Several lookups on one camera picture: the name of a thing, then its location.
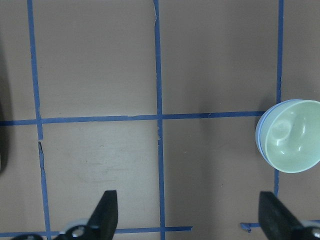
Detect white toaster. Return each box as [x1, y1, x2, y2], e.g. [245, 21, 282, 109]
[0, 101, 9, 175]

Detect green bowl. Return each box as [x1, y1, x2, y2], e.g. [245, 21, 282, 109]
[264, 100, 320, 173]

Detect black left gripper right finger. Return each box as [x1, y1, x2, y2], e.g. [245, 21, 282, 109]
[258, 191, 320, 240]

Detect blue bowl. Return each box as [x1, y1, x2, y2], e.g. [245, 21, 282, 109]
[255, 99, 303, 168]

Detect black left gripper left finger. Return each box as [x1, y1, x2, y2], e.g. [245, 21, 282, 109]
[56, 190, 118, 240]

